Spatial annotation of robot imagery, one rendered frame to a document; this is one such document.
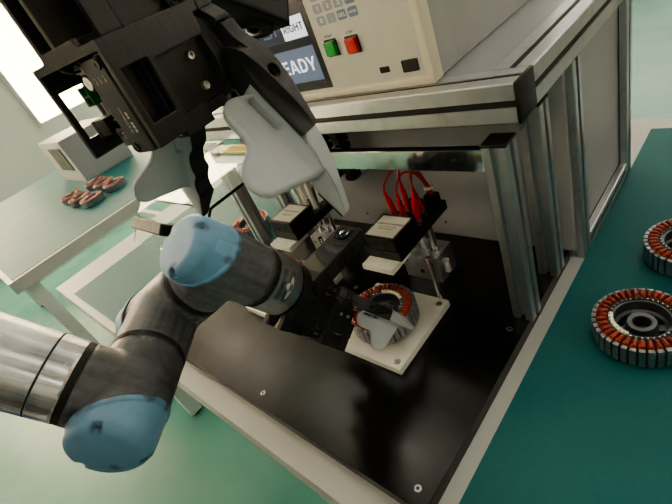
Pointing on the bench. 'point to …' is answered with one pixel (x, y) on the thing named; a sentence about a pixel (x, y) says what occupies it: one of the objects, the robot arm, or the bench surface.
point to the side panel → (600, 122)
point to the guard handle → (151, 226)
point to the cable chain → (341, 148)
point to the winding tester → (396, 40)
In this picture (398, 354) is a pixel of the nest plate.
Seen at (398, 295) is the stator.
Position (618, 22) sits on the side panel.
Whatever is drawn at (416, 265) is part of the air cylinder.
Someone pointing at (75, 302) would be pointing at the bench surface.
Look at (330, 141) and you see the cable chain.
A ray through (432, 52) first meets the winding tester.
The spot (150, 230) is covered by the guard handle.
